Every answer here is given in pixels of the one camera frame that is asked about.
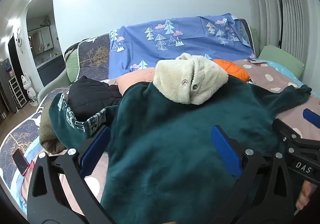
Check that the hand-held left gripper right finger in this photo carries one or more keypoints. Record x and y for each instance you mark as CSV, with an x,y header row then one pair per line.
x,y
225,149

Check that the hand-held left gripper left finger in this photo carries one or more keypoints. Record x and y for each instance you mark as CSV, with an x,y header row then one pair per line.
x,y
96,149

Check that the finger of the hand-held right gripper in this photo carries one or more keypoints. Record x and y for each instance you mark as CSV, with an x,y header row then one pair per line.
x,y
311,115
287,131

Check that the dark green fleece-lined jacket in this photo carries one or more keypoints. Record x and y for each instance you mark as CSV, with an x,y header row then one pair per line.
x,y
162,151

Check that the person's right hand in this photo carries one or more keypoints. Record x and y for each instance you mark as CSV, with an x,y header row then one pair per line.
x,y
303,196

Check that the brown fleece cloth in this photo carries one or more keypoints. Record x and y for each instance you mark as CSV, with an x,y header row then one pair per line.
x,y
48,139

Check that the black quilted jacket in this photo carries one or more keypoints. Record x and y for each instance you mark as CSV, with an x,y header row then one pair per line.
x,y
92,96

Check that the light blue sheet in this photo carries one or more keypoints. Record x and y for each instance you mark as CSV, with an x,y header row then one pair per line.
x,y
282,70

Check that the pink polka-dot blanket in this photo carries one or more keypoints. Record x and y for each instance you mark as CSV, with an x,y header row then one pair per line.
x,y
265,74

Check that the large green pillow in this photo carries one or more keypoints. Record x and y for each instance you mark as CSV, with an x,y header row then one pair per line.
x,y
280,60

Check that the grey curved armrest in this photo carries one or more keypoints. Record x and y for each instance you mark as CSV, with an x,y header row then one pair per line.
x,y
50,89

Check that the red smartphone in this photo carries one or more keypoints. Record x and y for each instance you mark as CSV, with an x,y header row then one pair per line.
x,y
21,162

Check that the pink puffer jacket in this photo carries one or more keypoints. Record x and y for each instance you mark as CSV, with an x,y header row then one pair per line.
x,y
135,80

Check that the orange puffer jacket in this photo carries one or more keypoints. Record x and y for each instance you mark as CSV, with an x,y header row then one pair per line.
x,y
232,68

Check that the green leaf-pattern pillow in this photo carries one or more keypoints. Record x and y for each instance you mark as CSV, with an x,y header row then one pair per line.
x,y
71,64

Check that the dark grey cabinet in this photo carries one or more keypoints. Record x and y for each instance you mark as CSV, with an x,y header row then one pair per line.
x,y
50,71

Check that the white cat figurine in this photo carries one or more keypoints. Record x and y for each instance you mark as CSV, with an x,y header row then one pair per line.
x,y
28,89

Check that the small green pillow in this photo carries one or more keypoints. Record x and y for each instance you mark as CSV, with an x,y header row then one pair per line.
x,y
255,39

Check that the dark gold-tree print cover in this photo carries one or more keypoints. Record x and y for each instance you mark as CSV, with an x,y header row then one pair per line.
x,y
95,54

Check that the white ladder rack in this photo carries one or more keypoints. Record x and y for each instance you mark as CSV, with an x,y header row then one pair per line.
x,y
17,94

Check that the white pleated curtain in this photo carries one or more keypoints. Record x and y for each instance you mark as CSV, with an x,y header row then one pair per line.
x,y
300,14

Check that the dark shelf unit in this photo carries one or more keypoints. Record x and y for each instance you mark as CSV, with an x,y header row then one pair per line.
x,y
4,89

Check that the blue tree-print sheet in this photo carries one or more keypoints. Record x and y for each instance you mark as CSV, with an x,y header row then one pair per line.
x,y
195,31

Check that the black wall panel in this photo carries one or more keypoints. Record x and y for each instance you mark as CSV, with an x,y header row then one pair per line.
x,y
15,59

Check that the mirrored wall cabinet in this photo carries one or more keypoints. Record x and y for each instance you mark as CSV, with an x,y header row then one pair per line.
x,y
41,38

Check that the white wall decoration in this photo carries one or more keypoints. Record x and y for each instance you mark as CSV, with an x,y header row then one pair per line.
x,y
18,38

